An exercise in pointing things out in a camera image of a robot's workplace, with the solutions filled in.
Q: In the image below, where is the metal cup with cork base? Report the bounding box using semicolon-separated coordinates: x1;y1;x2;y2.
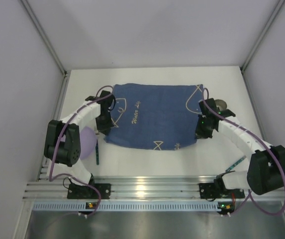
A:
215;99;227;111

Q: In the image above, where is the blue fish-print cloth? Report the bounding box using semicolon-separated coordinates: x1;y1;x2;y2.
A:
105;83;203;150

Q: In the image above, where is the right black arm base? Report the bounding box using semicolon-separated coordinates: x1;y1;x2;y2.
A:
199;174;245;202

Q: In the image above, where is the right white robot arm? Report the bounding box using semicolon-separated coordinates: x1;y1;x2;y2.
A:
195;98;285;195

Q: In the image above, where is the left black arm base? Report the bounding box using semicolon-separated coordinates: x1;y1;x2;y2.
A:
67;180;111;200

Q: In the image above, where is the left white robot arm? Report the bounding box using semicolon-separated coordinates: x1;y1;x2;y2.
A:
44;88;115;186

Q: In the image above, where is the purple bowl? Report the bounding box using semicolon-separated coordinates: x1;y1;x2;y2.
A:
80;126;97;160

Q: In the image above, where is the teal-handled fork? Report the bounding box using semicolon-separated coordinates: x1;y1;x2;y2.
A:
94;126;99;165

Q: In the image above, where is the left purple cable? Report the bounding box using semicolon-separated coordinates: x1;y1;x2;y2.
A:
48;86;115;220

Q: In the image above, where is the purple cable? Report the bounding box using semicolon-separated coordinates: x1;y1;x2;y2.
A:
48;86;115;220
202;87;285;217

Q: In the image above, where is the teal-handled spoon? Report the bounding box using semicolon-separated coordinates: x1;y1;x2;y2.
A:
225;156;246;172

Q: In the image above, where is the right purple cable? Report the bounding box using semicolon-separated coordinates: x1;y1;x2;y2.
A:
202;87;285;217

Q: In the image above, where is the aluminium mounting rail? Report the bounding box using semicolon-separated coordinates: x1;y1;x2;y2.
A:
22;163;285;200

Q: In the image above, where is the perforated cable duct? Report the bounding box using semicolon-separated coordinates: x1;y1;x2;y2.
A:
32;201;235;212

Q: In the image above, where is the right aluminium frame post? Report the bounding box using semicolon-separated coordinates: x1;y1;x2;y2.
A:
240;0;285;74

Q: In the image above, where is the aluminium frame post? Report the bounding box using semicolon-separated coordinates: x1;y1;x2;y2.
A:
240;0;285;74
19;0;67;76

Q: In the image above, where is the left aluminium frame post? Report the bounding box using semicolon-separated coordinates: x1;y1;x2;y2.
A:
19;0;67;76

